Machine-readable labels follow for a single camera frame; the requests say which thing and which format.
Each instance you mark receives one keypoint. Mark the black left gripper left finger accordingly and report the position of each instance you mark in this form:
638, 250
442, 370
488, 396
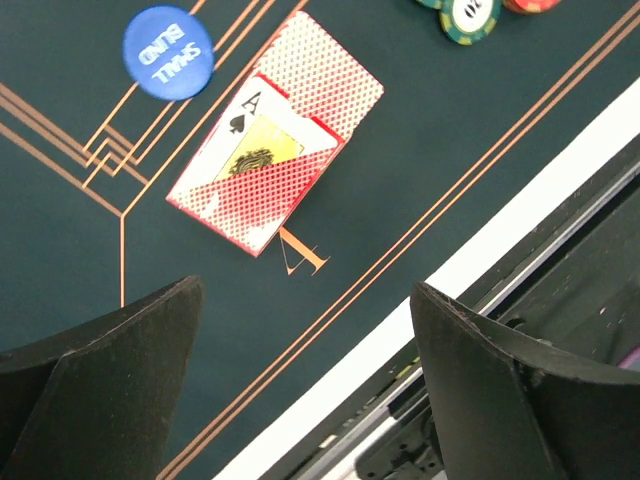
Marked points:
96, 401

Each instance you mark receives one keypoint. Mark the green poker table mat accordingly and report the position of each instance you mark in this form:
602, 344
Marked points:
466, 151

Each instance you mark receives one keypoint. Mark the blue small blind button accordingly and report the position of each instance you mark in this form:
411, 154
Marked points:
168, 52

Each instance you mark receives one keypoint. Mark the aluminium mounting rail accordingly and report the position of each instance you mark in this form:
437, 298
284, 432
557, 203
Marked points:
573, 284

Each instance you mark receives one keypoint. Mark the green poker chip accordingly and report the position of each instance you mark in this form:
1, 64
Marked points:
467, 22
433, 4

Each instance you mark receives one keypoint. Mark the red poker chip stack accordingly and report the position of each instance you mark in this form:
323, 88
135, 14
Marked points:
530, 7

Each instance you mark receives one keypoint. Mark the red playing card deck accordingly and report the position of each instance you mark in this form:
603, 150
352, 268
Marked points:
287, 122

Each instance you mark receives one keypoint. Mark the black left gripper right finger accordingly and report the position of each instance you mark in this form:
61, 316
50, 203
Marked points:
508, 406

